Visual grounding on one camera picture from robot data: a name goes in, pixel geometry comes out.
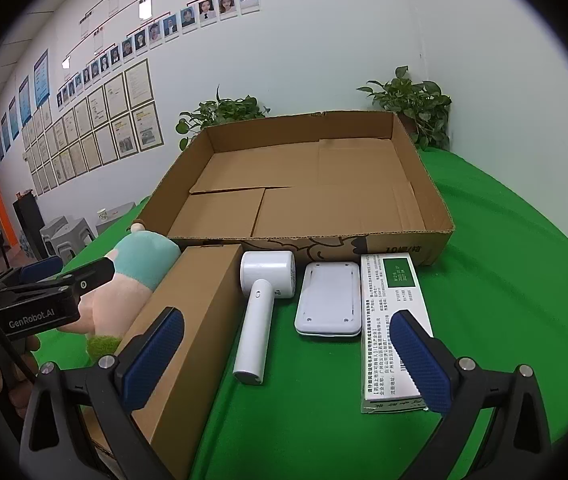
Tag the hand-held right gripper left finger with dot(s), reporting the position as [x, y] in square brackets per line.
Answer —
[156, 355]

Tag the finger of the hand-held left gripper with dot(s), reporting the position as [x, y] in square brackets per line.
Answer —
[88, 277]
[38, 267]

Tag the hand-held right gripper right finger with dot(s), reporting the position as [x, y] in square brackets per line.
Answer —
[421, 365]

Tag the long brown cardboard box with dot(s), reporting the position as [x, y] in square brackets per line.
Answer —
[188, 320]

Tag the pink and teal plush toy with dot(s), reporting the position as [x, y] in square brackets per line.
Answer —
[138, 265]

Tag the white hair dryer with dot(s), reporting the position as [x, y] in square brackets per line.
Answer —
[256, 320]

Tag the cardboard tray box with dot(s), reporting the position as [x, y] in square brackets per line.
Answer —
[314, 185]

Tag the grey plastic stool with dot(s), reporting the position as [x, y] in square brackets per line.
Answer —
[118, 220]
[71, 240]
[53, 224]

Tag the black cabinet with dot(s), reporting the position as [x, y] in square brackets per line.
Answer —
[28, 220]

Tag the white and green medicine box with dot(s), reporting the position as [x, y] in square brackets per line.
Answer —
[379, 320]

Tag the white paper cup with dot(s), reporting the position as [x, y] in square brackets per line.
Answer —
[103, 215]

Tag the white flat plastic device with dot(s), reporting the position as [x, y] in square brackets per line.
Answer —
[326, 300]

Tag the green tablecloth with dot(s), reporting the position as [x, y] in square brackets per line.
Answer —
[314, 410]

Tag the bushy potted green plant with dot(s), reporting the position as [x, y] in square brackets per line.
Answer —
[223, 112]

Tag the tall potted green plant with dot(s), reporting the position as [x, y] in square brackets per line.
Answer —
[414, 105]

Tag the row of portrait photos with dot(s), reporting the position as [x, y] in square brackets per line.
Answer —
[163, 27]

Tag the wall of framed certificates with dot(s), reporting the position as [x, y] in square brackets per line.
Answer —
[113, 125]

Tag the row of blue wall posters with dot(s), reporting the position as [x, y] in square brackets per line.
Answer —
[41, 77]

